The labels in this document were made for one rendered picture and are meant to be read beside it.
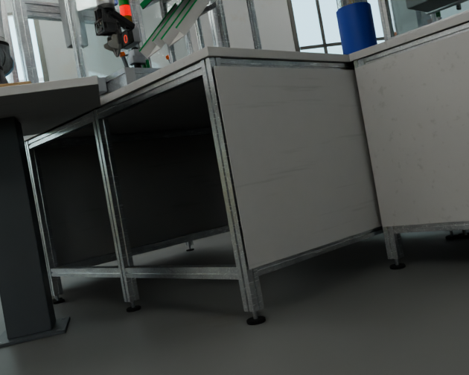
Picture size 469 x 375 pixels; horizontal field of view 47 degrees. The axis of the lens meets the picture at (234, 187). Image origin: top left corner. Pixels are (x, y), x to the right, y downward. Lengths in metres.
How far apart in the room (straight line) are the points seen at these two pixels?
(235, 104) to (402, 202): 0.79
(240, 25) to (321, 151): 4.36
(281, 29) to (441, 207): 4.55
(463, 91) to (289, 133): 0.60
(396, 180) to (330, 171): 0.28
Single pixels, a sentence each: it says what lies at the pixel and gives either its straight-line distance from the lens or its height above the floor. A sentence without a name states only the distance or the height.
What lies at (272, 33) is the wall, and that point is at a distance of 6.31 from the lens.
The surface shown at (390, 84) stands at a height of 0.70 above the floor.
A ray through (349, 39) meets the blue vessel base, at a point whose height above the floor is 0.98.
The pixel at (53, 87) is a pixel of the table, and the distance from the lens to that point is 1.84.
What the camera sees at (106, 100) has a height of 0.84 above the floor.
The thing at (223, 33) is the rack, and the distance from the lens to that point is 2.07.
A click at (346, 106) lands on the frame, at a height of 0.65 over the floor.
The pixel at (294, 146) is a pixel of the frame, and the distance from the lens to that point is 1.87.
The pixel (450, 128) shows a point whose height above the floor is 0.50.
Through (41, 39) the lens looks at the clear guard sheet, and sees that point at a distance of 3.82.
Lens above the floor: 0.43
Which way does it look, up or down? level
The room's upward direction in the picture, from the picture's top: 10 degrees counter-clockwise
